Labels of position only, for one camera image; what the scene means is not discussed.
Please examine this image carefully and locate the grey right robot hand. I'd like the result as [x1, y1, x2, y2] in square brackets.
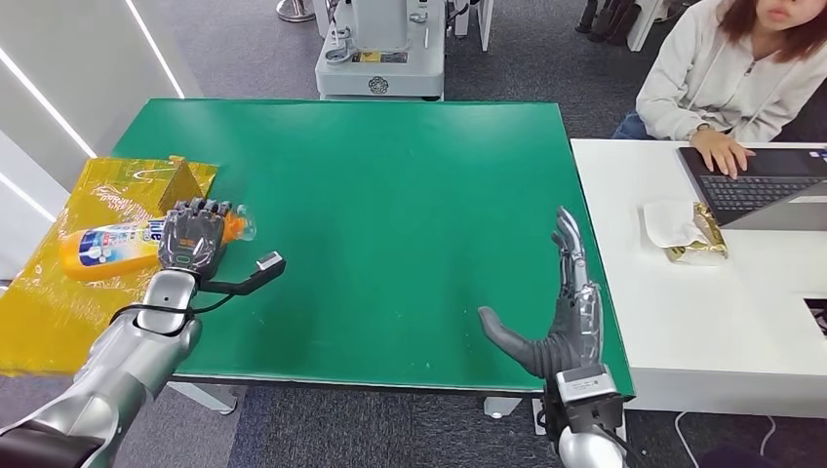
[477, 206, 606, 382]

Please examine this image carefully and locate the person's right hand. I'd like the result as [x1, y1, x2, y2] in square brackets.
[689, 126, 757, 181]

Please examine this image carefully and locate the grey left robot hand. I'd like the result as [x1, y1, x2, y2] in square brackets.
[156, 196, 236, 280]

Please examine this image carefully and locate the orange detergent bottle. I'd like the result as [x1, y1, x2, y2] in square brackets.
[58, 203, 257, 284]

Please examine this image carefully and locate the dark grey laptop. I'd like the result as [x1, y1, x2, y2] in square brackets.
[678, 146, 827, 233]

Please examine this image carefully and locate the person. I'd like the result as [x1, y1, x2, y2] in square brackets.
[611, 0, 827, 182]

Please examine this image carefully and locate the white tissue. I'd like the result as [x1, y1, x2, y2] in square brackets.
[642, 200, 712, 251]

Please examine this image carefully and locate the gold foil packet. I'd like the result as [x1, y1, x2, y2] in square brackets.
[665, 202, 732, 268]

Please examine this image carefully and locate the white table foot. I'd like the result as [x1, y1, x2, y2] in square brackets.
[483, 396, 524, 422]
[166, 380, 240, 416]

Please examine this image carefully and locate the white desk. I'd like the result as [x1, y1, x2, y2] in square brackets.
[571, 138, 827, 422]

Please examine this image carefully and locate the yellow film-wrapped cardboard box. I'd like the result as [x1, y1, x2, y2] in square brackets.
[0, 154, 220, 378]

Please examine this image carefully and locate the black flat device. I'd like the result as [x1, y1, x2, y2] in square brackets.
[804, 297, 827, 341]

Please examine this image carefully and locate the chrome stand base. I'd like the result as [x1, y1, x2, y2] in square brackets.
[275, 0, 317, 24]

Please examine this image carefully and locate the grey machine stand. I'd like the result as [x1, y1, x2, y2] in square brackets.
[313, 0, 448, 103]

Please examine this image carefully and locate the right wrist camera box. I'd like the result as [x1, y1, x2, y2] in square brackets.
[540, 363, 629, 449]

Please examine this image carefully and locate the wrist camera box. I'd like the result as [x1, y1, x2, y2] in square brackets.
[199, 250, 288, 297]
[540, 363, 629, 449]

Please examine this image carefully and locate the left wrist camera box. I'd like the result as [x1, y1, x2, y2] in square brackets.
[199, 250, 288, 297]

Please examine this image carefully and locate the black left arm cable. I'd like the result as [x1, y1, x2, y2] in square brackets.
[108, 292, 235, 338]

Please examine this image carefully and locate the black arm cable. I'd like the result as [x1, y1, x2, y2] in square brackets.
[607, 426, 649, 468]
[108, 292, 235, 338]

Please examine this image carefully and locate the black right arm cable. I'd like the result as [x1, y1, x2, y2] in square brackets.
[607, 426, 649, 468]

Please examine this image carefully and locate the white floor cable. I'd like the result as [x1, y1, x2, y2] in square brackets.
[673, 411, 778, 468]

